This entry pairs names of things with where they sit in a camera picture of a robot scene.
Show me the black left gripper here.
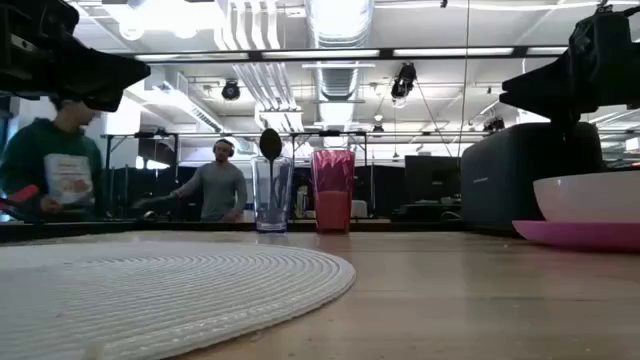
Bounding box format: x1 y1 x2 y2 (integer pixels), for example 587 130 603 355
0 0 151 113

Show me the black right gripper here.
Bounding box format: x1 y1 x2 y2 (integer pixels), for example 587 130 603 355
499 4 640 122

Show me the pale pink bowl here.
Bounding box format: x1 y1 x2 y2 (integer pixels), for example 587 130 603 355
532 170 640 224

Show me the magenta plate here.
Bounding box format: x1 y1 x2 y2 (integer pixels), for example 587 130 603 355
512 219 640 253

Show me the black spoon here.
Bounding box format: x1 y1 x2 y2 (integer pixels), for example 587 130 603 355
258 128 284 221

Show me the round white woven placemat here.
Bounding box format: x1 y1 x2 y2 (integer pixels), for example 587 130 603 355
0 240 357 360

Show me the pink faceted tumbler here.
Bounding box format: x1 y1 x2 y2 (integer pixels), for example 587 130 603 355
310 148 357 235

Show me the black toaster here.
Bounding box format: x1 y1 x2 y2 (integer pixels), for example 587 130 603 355
460 121 604 236

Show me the person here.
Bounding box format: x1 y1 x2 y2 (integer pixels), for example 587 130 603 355
0 94 104 222
130 138 249 223

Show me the black round ceiling speaker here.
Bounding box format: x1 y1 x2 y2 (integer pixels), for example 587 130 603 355
221 79 242 102

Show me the red and black apparatus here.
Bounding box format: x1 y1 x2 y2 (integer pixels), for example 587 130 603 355
0 184 41 221

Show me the black ceiling spotlight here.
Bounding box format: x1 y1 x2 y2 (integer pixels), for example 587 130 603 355
390 61 418 109

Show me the black computer monitor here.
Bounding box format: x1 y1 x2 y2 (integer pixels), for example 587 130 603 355
403 154 462 204

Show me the black overhead light bar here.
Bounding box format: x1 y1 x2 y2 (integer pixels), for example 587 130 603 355
134 45 571 64

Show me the clear drinking glass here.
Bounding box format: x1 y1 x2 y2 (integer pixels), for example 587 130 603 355
251 155 295 234

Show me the silver ventilation duct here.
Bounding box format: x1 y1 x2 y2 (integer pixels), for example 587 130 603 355
303 0 376 126

